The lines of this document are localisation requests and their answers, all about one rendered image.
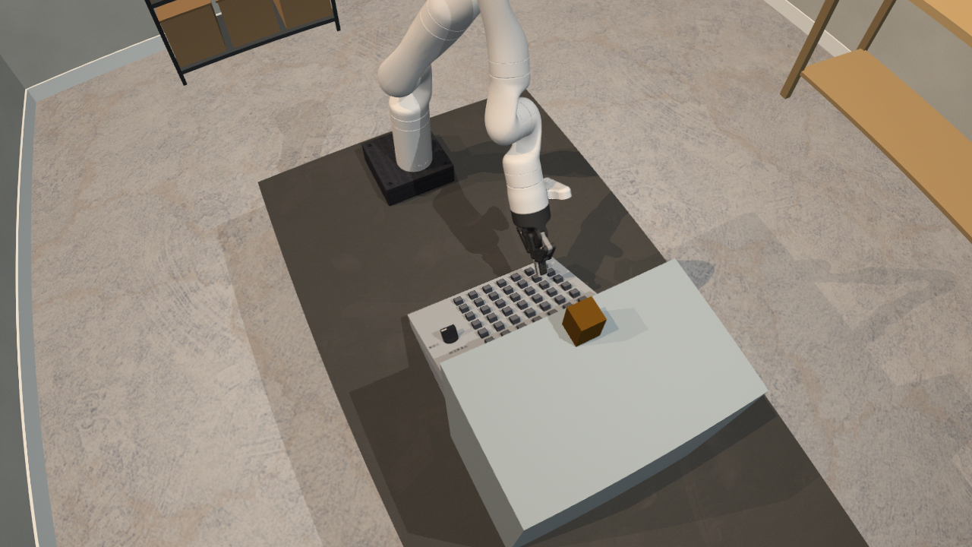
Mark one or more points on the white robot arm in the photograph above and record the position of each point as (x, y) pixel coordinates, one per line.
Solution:
(435, 29)

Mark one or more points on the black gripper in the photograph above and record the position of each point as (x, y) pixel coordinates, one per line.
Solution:
(535, 239)

